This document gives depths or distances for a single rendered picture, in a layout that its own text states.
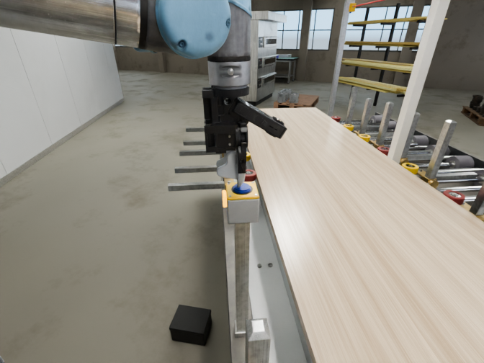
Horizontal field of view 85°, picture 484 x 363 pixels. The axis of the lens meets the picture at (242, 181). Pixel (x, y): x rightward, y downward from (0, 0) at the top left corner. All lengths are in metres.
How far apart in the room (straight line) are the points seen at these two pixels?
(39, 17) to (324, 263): 0.83
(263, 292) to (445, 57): 10.81
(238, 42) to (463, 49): 11.14
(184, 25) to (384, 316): 0.76
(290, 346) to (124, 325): 1.16
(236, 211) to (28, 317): 1.85
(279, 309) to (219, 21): 0.98
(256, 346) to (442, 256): 0.77
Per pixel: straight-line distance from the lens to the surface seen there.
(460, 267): 1.08
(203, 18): 0.30
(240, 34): 0.48
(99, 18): 0.31
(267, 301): 1.13
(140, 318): 1.93
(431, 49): 1.66
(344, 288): 0.85
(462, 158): 2.17
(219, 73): 0.48
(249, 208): 0.58
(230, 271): 1.11
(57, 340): 2.05
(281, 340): 1.05
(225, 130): 0.50
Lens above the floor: 1.52
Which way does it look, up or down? 29 degrees down
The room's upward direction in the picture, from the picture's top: straight up
